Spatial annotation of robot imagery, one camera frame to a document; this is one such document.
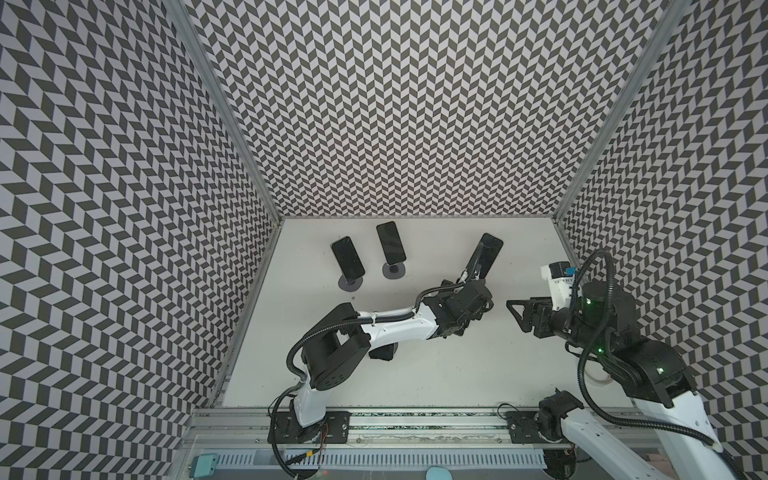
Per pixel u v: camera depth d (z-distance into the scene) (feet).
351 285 3.15
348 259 3.07
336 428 2.37
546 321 1.81
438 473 2.19
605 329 1.45
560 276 1.78
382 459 2.27
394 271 3.37
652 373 1.31
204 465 2.15
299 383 1.72
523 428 2.40
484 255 2.93
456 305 2.11
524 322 1.90
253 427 2.42
